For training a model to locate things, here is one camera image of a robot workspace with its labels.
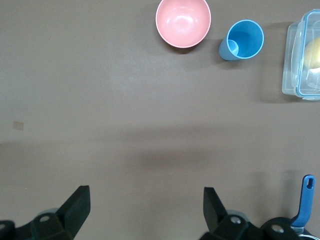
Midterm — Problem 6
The blue cup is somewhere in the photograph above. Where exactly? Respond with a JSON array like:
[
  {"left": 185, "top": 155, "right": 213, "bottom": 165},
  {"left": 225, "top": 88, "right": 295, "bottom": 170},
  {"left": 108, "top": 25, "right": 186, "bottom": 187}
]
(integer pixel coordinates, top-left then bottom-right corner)
[{"left": 218, "top": 19, "right": 265, "bottom": 62}]

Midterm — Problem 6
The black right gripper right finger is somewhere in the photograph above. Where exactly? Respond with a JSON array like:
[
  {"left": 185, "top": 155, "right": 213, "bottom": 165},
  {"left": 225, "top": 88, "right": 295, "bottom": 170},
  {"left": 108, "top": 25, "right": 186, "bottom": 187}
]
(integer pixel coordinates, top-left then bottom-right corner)
[{"left": 199, "top": 186, "right": 301, "bottom": 240}]

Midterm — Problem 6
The clear plastic food container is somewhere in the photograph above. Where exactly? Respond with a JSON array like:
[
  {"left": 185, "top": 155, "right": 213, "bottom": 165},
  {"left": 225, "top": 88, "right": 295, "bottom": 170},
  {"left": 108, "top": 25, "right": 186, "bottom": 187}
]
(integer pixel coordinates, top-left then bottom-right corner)
[{"left": 281, "top": 9, "right": 320, "bottom": 101}]

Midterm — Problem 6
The pink bowl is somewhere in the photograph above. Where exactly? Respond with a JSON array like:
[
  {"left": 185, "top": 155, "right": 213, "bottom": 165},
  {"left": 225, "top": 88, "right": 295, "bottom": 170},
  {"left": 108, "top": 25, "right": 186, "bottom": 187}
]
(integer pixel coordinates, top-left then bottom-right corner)
[{"left": 155, "top": 0, "right": 212, "bottom": 49}]

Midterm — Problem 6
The black pot with blue handle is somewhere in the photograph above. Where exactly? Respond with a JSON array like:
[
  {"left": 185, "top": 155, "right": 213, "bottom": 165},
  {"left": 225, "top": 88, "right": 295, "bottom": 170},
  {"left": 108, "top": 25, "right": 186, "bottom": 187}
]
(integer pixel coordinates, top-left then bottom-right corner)
[{"left": 289, "top": 174, "right": 320, "bottom": 240}]

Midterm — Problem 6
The yellow food piece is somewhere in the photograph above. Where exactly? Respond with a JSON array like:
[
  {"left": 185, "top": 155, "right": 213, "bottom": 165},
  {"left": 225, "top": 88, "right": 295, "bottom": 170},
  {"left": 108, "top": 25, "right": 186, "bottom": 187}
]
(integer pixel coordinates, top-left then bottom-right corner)
[{"left": 304, "top": 36, "right": 320, "bottom": 70}]

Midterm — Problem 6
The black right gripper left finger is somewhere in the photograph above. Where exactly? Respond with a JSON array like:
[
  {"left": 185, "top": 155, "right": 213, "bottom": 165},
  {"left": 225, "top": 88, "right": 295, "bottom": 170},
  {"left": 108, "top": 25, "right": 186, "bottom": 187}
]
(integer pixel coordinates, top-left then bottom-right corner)
[{"left": 0, "top": 184, "right": 91, "bottom": 240}]

